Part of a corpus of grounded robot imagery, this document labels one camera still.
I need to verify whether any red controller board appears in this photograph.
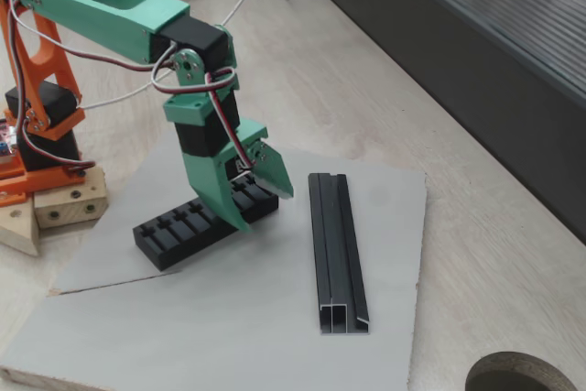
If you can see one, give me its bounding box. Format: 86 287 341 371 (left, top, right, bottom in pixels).
0 118 22 166

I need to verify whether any grey board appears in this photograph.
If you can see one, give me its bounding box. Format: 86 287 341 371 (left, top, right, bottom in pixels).
0 134 428 391

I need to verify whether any black slotted holder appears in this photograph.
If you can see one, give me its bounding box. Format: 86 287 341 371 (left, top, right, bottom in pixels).
133 175 279 272

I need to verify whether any light wooden block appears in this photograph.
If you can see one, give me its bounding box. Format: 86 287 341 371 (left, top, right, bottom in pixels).
34 166 109 231

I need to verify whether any servo wire at elbow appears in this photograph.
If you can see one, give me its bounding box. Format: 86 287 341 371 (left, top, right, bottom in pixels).
7 0 178 72

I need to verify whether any black aluminium profile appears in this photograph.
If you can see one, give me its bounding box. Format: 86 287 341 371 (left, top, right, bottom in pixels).
308 172 372 336

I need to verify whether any beige wooden block with hole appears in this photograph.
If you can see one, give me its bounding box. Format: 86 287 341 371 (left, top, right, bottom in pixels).
0 192 41 258

